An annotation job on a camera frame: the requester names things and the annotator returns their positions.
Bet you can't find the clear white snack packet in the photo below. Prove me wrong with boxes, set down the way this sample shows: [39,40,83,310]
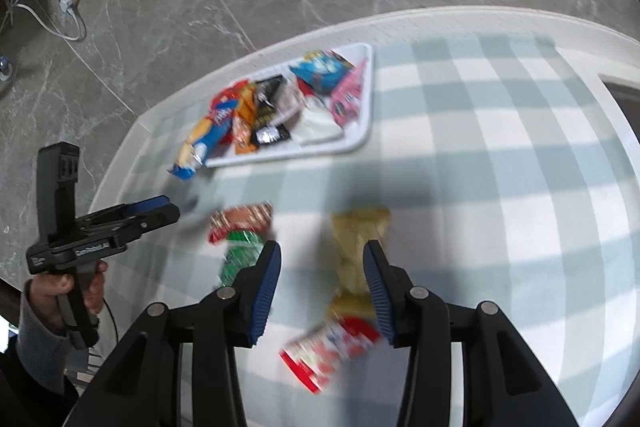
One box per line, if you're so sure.
[275,79,307,124]

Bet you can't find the red white snack packet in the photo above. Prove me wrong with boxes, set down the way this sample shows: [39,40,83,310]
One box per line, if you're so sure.
[279,314,383,395]

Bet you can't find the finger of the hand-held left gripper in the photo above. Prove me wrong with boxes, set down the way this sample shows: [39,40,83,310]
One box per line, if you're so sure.
[107,205,181,248]
[77,195,171,228]

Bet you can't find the white crumpled snack packet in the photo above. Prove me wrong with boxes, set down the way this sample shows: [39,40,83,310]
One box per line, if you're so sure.
[292,94,346,145]

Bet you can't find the blue biscuit packet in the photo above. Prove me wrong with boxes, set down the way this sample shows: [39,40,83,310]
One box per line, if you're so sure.
[167,104,238,182]

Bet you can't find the person's left forearm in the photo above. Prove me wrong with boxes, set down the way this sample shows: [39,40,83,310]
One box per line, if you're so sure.
[15,282,81,395]

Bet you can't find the orange snack packet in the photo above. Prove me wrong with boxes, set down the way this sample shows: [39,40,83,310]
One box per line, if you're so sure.
[231,84,261,155]

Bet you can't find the red patterned snack packet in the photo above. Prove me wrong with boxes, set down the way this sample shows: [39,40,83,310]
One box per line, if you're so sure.
[207,202,275,246]

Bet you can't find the person's left hand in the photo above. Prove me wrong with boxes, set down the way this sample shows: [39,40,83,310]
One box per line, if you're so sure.
[31,260,108,330]

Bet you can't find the pink snack packet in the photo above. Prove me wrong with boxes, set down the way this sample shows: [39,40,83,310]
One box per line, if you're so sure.
[330,59,368,128]

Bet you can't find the black cable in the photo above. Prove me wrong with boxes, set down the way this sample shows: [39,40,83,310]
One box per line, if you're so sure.
[100,301,120,350]

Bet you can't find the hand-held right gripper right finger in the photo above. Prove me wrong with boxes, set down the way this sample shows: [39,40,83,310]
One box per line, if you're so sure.
[363,241,571,427]

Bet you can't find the black snack packet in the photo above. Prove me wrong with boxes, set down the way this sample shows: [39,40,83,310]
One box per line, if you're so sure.
[250,76,292,146]

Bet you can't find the green snack packet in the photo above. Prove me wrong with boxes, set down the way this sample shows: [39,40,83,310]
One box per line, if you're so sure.
[218,231,265,290]

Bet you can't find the white cable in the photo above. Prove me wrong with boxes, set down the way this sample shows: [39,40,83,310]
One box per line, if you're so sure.
[5,0,87,42]

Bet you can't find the checked tablecloth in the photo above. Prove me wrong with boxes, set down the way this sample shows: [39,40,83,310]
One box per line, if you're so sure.
[90,7,640,427]

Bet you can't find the gold snack packet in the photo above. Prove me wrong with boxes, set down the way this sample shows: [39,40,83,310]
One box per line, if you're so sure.
[327,207,392,323]

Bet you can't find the blue snack packet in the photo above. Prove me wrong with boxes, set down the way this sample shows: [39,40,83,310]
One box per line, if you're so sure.
[289,49,353,96]

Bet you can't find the white plastic tray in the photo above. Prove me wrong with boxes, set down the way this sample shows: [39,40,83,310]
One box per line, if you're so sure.
[202,43,373,168]

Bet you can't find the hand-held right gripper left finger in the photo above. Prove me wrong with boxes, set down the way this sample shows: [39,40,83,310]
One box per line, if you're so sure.
[62,241,282,427]

